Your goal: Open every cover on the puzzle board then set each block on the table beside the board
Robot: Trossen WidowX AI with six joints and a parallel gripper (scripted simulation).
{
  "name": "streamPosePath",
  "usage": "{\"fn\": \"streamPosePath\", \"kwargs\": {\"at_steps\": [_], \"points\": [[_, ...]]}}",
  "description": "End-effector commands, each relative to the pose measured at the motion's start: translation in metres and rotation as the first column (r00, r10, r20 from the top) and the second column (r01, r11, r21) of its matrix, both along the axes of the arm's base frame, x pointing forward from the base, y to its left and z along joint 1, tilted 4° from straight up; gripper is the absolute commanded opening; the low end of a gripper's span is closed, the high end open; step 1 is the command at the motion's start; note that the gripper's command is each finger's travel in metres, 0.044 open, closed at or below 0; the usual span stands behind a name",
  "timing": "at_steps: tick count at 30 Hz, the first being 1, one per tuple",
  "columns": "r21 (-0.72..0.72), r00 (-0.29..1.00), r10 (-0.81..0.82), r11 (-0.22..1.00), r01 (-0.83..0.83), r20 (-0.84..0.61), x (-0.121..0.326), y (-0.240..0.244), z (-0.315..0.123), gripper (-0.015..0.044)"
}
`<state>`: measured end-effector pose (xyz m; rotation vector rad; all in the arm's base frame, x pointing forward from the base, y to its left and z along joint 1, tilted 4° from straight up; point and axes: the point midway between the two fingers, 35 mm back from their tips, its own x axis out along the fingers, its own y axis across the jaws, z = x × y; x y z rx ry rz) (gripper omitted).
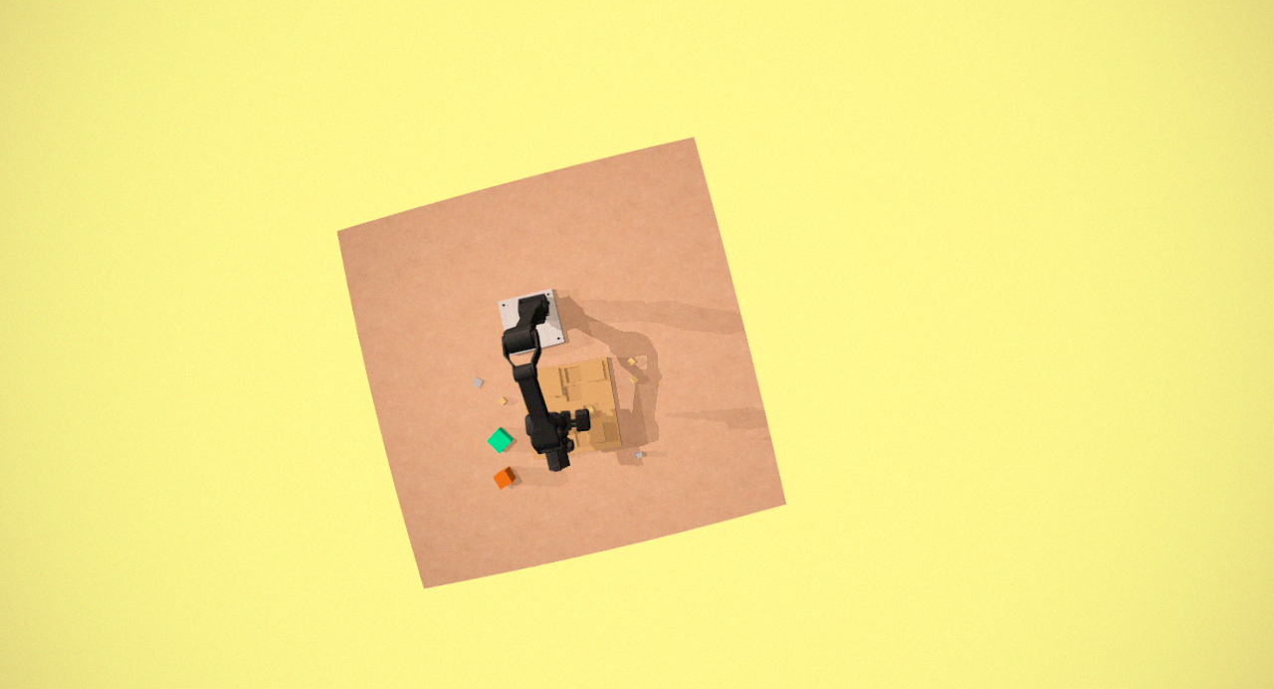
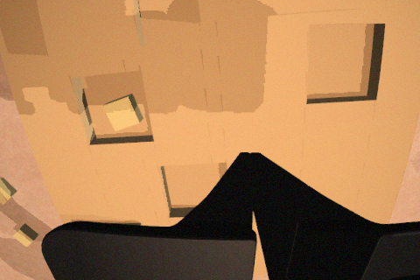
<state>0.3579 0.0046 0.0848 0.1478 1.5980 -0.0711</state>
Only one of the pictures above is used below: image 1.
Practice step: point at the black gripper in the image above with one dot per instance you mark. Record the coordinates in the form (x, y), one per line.
(581, 420)

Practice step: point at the orange block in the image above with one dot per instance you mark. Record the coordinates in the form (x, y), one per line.
(505, 477)

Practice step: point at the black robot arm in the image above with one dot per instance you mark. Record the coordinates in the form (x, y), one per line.
(547, 434)

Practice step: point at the mint green block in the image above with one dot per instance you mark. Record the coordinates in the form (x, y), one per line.
(500, 440)

